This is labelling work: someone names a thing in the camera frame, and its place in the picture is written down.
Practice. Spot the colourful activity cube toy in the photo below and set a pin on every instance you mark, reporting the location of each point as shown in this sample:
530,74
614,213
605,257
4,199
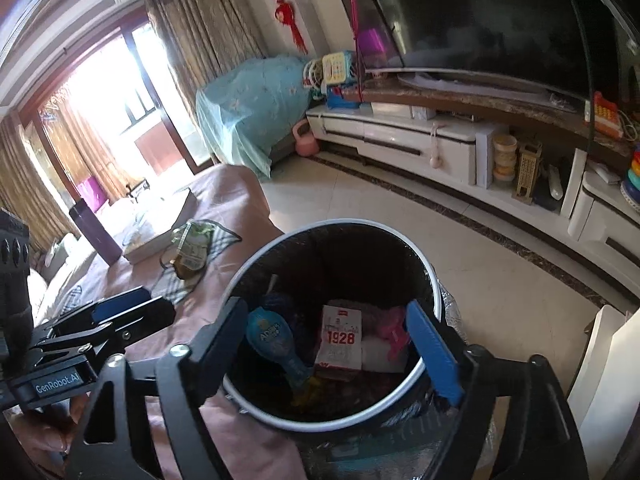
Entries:
337,67

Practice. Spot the pink plastic hairbrush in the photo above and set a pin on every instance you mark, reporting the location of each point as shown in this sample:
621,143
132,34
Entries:
392,327

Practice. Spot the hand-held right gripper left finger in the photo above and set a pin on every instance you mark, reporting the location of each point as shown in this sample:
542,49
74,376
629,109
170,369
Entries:
220,340

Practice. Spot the white remote control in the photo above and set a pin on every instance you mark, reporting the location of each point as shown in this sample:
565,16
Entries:
555,181

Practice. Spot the pink thin rod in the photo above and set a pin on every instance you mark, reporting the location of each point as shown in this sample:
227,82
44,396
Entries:
356,35

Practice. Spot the beige sofa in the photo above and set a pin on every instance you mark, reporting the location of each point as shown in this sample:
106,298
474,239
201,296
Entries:
50,270

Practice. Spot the white bin with black liner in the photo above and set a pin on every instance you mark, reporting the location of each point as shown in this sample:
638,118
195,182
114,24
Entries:
320,260

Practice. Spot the stacked yellow containers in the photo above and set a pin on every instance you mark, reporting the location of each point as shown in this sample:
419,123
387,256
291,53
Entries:
504,157

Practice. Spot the blue toy cash register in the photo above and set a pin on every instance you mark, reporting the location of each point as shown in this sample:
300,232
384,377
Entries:
342,98

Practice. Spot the red knot wall decoration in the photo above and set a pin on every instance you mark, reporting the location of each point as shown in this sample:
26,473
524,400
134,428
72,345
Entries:
280,0

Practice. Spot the red and white carton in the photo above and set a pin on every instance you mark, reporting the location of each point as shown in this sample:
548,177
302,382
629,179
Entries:
340,342

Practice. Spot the brown patterned curtain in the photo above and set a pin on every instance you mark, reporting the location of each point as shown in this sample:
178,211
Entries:
210,20
25,185

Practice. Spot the white television cabinet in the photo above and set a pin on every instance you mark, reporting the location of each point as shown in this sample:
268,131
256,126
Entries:
450,135

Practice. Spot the white furniture panel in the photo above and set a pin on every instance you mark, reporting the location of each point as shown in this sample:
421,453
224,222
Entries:
605,385

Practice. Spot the green snack bag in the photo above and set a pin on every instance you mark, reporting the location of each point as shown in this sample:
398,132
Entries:
192,252

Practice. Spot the blue plastic bottle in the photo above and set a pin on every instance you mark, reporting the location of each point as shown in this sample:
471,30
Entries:
272,340

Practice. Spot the orange toy telephone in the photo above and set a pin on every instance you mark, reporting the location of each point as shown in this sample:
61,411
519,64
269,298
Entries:
605,117

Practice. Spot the wooden slatted ornament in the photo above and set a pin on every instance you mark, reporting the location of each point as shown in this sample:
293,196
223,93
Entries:
527,172

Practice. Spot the teal cloth-covered furniture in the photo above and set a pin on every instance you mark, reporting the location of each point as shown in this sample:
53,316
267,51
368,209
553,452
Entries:
250,105

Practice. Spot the pink kettlebell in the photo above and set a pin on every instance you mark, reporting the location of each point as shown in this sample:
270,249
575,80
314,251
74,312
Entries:
305,143

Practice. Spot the magenta storage box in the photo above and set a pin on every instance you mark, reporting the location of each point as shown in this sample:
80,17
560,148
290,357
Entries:
92,192

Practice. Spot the black flat television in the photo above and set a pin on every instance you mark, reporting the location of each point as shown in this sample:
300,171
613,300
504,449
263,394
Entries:
490,15

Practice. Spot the purple thermos bottle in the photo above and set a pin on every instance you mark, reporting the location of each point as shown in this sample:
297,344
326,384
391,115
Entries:
95,232

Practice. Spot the white and yellow ball toy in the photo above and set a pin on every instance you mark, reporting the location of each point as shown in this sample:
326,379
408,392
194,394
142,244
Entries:
312,75

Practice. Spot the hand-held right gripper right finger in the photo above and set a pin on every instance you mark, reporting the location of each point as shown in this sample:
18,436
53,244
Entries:
432,355

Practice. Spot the white foam block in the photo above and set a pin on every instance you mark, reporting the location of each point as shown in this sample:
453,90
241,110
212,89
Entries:
382,358

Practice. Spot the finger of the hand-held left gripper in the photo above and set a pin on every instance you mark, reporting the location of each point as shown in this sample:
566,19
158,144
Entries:
145,322
120,305

